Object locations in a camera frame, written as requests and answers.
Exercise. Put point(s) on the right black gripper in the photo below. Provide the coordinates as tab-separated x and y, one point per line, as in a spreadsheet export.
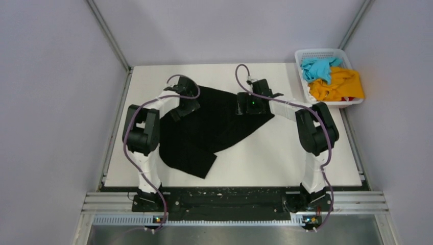
245	98

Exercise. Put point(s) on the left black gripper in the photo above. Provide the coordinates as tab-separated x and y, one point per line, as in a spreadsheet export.
193	105

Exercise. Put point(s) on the black t-shirt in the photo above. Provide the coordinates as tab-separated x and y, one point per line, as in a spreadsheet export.
190	144

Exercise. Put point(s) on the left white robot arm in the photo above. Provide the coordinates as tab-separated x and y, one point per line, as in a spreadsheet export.
142	131

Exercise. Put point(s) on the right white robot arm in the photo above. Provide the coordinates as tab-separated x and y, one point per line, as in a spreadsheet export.
317	134

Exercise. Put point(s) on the white plastic basket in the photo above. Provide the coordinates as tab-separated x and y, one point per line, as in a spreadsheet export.
300	55

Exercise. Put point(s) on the light blue t-shirt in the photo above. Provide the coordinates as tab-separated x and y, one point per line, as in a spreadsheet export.
319	68

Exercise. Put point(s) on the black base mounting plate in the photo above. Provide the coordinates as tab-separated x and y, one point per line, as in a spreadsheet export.
225	204

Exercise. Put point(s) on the orange t-shirt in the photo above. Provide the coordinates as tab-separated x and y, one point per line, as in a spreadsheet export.
344	83

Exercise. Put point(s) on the white slotted cable duct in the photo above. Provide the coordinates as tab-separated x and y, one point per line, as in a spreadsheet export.
155	220

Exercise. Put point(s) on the aluminium frame rail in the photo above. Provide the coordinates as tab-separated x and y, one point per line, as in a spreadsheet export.
345	202

